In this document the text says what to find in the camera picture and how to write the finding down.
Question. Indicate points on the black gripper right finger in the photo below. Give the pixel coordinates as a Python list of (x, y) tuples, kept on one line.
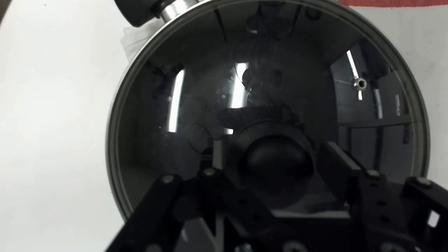
[(386, 211)]

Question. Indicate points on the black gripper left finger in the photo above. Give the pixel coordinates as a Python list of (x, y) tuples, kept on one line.
[(218, 197)]

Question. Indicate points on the glass lid with black knob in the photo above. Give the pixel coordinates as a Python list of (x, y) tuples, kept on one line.
[(280, 93)]

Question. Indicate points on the black cooking pot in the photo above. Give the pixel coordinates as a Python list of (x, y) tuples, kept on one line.
[(140, 12)]

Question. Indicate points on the white towel with red stripes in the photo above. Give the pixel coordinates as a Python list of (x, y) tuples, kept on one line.
[(396, 2)]

